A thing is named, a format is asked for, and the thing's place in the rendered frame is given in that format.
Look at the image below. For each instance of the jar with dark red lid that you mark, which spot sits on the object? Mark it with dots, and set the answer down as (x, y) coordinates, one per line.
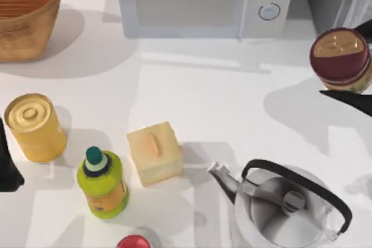
(338, 62)

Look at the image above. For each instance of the pale microwave oven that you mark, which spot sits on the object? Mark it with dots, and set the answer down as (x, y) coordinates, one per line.
(273, 31)

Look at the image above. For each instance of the microwave knob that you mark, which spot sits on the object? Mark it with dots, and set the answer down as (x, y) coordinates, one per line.
(269, 12)

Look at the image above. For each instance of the microwave oven door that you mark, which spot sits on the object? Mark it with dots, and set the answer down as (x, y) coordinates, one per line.
(186, 1)

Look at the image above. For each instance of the green bottle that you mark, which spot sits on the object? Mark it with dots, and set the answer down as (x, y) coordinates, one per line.
(103, 187)

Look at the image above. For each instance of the yellow can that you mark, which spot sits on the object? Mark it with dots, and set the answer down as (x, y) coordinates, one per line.
(37, 134)

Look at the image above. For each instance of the brown woven basket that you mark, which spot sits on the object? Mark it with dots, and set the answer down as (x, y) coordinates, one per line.
(26, 27)

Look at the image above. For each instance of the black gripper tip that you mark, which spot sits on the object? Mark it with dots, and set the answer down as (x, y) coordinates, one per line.
(7, 169)

